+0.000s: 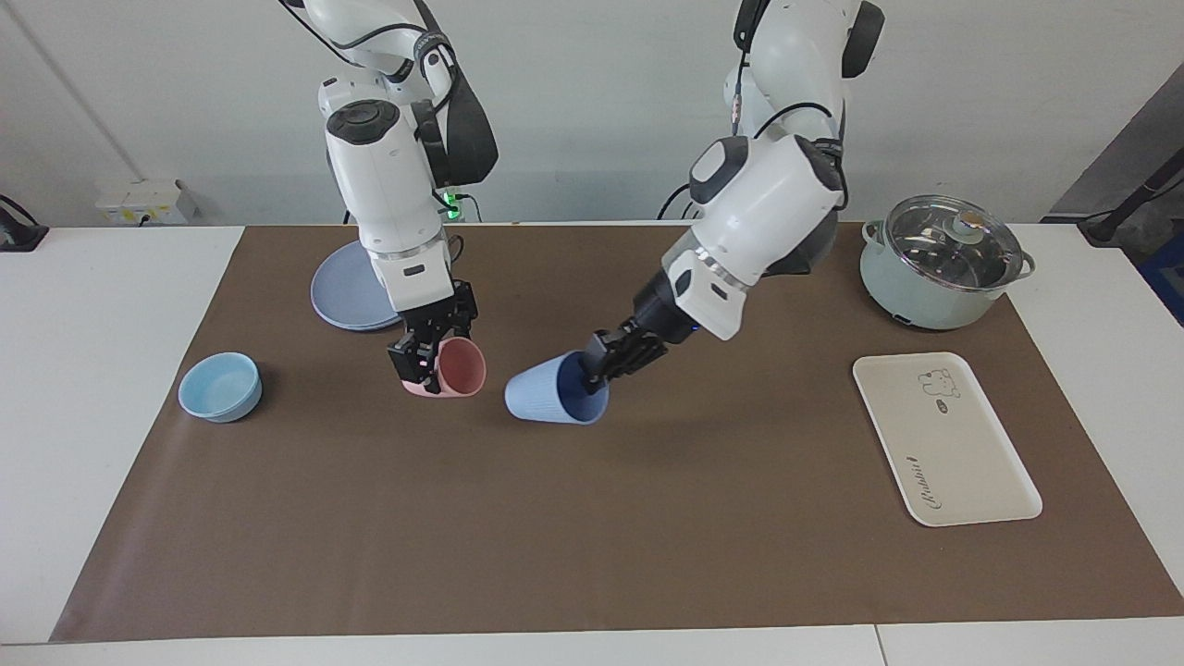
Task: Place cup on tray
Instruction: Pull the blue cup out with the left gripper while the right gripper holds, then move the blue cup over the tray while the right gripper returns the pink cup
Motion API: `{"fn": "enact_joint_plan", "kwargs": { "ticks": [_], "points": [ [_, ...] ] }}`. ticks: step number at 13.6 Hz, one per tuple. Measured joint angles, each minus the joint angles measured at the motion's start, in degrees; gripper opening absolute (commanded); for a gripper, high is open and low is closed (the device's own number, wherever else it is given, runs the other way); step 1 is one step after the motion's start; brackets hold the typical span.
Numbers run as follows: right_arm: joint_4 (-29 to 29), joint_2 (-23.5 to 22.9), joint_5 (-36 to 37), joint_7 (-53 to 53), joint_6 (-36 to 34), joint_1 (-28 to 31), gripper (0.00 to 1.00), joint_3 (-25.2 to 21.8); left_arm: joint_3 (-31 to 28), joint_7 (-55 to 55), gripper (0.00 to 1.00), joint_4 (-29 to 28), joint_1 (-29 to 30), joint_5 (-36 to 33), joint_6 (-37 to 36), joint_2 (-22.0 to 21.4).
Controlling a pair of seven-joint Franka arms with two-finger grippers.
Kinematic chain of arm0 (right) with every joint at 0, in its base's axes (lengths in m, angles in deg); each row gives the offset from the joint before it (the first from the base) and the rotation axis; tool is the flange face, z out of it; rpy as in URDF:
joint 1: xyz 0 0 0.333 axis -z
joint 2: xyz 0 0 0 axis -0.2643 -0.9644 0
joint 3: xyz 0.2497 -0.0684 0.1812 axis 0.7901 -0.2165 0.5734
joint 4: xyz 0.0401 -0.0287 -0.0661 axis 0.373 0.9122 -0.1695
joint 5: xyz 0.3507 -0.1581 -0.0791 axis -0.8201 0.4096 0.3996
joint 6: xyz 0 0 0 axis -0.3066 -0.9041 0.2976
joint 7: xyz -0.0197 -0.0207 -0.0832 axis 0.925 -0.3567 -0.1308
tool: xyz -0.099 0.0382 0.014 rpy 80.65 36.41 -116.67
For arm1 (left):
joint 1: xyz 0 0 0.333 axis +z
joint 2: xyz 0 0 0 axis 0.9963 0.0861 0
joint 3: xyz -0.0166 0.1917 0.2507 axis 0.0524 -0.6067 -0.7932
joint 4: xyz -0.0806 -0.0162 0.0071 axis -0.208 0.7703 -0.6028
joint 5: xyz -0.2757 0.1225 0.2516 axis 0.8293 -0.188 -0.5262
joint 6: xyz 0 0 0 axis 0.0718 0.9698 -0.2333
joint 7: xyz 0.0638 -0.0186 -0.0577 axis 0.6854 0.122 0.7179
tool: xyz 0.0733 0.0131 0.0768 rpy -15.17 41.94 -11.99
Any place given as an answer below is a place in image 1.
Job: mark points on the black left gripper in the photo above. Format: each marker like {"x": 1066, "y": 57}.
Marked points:
{"x": 671, "y": 324}

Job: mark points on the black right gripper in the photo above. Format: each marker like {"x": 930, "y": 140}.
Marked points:
{"x": 444, "y": 310}

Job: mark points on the pink cup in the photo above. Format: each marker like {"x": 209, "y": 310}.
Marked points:
{"x": 462, "y": 370}

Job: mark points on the blue ribbed cup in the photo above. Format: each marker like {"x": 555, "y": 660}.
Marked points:
{"x": 541, "y": 393}

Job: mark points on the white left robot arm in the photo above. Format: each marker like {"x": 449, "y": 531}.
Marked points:
{"x": 777, "y": 194}

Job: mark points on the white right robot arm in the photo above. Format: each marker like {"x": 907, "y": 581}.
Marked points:
{"x": 384, "y": 185}

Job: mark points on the cream tray with bear print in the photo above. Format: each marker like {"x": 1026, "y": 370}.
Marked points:
{"x": 943, "y": 444}

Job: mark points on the blue round plate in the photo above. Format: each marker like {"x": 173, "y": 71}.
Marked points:
{"x": 338, "y": 296}

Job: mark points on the brown table mat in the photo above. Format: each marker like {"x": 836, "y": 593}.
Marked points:
{"x": 601, "y": 509}

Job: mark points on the light blue bowl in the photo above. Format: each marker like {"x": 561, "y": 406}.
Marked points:
{"x": 220, "y": 388}

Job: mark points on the pale green cooking pot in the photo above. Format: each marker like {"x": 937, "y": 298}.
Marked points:
{"x": 925, "y": 301}

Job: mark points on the white power strip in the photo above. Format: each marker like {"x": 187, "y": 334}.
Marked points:
{"x": 143, "y": 199}

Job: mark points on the black stand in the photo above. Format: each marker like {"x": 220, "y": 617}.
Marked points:
{"x": 1105, "y": 227}

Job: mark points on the blue crate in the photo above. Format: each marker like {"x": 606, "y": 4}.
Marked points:
{"x": 1167, "y": 277}

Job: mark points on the black clamp mount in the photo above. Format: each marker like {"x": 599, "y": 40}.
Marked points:
{"x": 18, "y": 236}

